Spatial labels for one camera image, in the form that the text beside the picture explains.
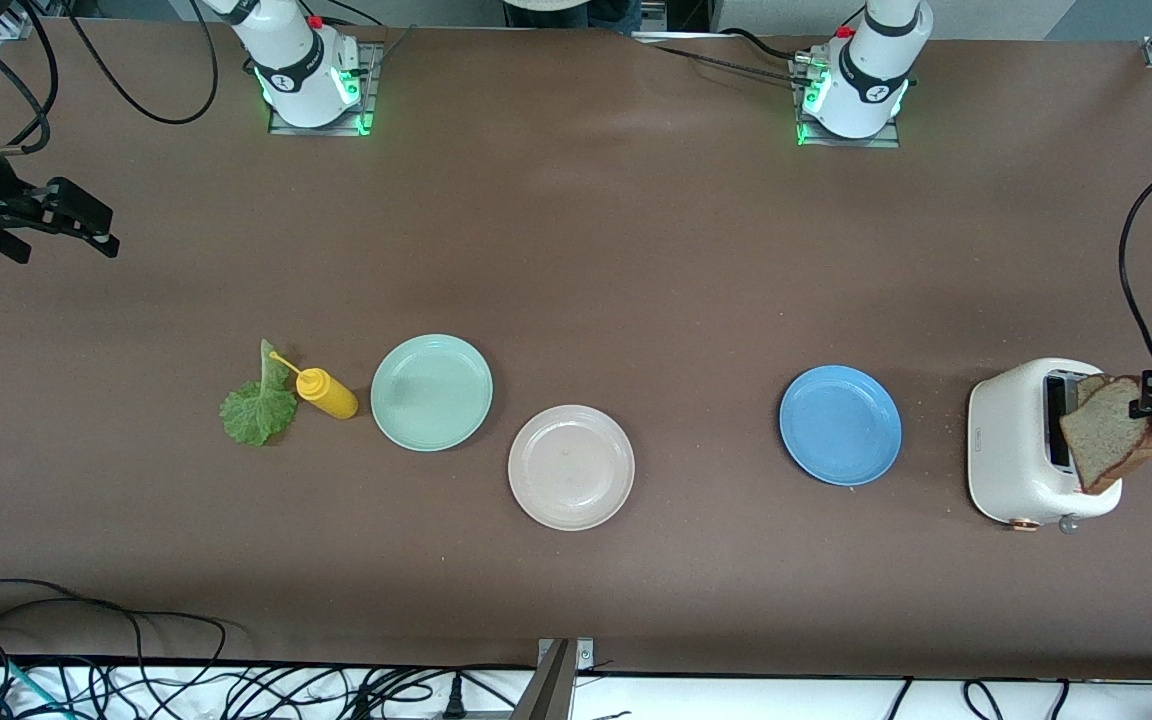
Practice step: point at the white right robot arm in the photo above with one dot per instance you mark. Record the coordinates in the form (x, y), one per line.
(296, 60)

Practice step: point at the yellow mustard squeeze bottle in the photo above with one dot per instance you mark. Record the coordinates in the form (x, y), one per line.
(331, 395)

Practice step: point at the grey metal table bracket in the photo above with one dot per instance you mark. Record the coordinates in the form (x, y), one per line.
(556, 690)

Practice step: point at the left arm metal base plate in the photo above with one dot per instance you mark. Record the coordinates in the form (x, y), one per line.
(881, 141)

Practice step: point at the beige plate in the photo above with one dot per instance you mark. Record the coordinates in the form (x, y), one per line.
(571, 467)

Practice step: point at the black power plug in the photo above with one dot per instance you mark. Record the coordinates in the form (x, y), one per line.
(454, 700)

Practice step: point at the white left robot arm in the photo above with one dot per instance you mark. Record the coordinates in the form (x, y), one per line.
(876, 70)

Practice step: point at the white two-slot toaster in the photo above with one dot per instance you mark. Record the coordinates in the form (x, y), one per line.
(1011, 450)

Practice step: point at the green lettuce leaf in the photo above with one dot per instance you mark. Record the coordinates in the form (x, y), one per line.
(258, 410)

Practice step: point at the brown bread slice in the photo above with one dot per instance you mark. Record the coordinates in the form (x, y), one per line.
(1091, 385)
(1111, 440)

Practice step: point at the mint green plate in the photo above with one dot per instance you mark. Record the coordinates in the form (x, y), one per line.
(431, 393)

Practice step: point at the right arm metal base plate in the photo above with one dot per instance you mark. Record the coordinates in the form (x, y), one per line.
(369, 60)

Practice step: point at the blue plate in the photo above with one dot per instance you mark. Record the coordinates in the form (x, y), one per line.
(840, 426)

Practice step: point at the person in blue jeans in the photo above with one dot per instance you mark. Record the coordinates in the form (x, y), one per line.
(571, 12)

